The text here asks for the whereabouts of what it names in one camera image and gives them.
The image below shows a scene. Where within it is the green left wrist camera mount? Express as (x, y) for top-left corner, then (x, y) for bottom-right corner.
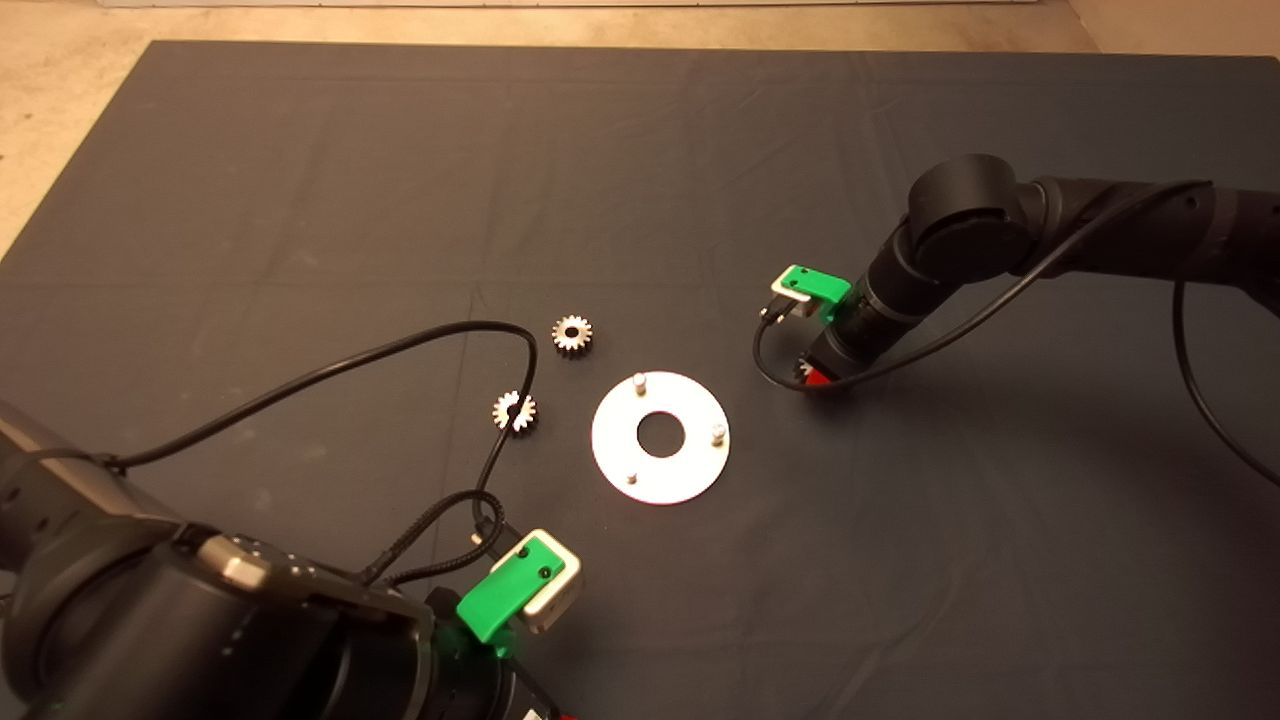
(456, 535), (567, 658)

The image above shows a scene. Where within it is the braided black left gripper cable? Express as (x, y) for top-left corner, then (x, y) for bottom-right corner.
(358, 488), (508, 589)

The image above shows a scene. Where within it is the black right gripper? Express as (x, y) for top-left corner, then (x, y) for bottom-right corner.
(803, 300), (901, 391)

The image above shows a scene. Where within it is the round metal carrier plate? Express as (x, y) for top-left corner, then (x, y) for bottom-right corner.
(590, 372), (730, 506)

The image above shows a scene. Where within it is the green right wrist camera mount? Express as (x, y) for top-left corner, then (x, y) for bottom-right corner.
(780, 264), (854, 325)

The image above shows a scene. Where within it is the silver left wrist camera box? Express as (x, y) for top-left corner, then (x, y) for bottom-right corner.
(520, 528), (585, 635)

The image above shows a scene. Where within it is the dark grey table cloth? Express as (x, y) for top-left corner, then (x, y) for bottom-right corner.
(0, 42), (1280, 720)

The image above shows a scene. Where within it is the smooth black left camera cable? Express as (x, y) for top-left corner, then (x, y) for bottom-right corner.
(110, 320), (541, 546)

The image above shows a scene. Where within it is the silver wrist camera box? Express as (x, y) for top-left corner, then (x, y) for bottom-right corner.
(520, 528), (585, 635)
(766, 277), (814, 321)

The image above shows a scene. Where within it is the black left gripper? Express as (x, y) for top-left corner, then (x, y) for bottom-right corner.
(428, 590), (579, 720)

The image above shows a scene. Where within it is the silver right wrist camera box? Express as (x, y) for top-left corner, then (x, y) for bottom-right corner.
(766, 277), (814, 321)

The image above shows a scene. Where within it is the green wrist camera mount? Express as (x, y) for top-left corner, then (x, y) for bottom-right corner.
(456, 535), (567, 658)
(780, 264), (854, 325)

